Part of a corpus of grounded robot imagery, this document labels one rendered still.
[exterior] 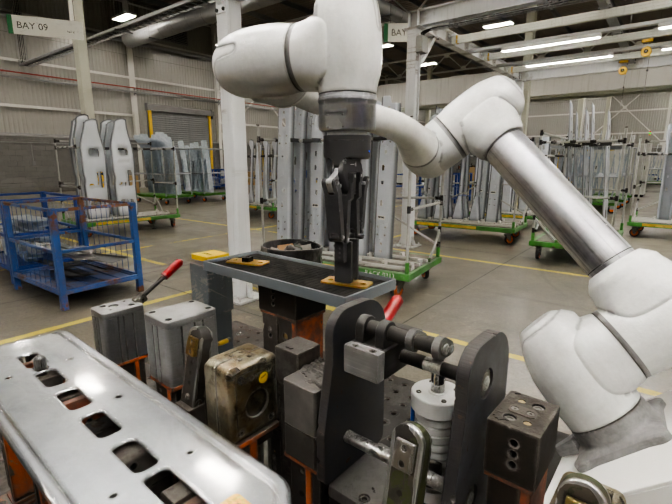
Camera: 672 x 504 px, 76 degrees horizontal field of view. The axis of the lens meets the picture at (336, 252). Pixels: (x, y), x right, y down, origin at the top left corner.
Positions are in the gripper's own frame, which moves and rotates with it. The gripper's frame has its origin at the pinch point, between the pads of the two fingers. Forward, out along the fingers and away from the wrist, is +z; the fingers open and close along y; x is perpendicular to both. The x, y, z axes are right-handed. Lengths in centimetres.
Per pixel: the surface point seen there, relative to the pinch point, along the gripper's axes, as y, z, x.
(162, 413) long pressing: 24.0, 19.9, -18.3
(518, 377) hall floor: -216, 120, 20
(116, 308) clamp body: 8, 14, -50
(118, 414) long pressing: 27.1, 19.9, -23.8
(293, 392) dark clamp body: 19.9, 13.5, 1.8
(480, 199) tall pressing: -757, 55, -89
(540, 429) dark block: 22.9, 8.1, 30.8
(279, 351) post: 15.0, 10.8, -3.6
